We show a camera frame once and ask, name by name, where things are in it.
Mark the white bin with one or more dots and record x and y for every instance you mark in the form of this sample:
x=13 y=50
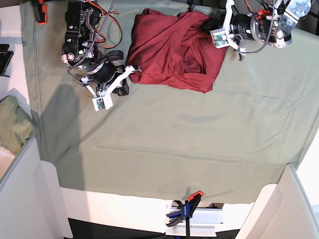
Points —
x=31 y=201
x=281 y=211

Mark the crumpled green cloth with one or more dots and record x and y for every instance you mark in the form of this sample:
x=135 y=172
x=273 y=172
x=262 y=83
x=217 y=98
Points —
x=16 y=126

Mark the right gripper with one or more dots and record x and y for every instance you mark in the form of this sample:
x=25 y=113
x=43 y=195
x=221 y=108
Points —
x=107 y=71

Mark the orange black clamp top middle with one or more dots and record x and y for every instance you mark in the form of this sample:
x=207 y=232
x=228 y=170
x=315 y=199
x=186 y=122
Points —
x=191 y=5

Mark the white bin left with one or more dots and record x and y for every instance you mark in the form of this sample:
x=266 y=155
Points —
x=31 y=201

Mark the red long-sleeve shirt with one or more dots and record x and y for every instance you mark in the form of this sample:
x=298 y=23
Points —
x=174 y=51

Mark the orange black clamp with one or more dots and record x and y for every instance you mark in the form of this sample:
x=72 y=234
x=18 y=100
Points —
x=191 y=5
x=40 y=11

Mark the orange black clamp top left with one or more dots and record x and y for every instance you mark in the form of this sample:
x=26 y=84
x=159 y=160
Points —
x=40 y=11

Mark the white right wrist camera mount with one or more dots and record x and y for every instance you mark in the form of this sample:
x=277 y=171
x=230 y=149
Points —
x=102 y=99

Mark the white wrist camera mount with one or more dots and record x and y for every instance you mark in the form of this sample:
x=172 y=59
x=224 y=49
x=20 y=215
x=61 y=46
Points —
x=223 y=37
x=102 y=99

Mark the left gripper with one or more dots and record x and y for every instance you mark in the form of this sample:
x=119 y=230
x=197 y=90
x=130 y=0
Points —
x=255 y=27

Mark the blue orange bar clamp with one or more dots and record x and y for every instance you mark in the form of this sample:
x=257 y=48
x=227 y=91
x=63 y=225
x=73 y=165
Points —
x=185 y=211

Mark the white bin right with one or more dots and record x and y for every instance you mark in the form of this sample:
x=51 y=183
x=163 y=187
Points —
x=281 y=211

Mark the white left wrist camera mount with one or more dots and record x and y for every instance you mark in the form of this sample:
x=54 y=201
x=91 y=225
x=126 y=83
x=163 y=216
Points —
x=223 y=37

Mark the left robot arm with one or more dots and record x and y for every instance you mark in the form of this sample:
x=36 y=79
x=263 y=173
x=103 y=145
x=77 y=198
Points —
x=286 y=15

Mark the black tablet device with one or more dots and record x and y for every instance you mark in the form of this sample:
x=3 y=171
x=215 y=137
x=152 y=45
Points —
x=5 y=58

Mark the green table cloth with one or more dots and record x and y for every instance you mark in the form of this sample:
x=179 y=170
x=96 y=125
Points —
x=160 y=142

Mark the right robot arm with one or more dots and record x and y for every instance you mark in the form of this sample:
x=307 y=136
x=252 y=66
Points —
x=84 y=46

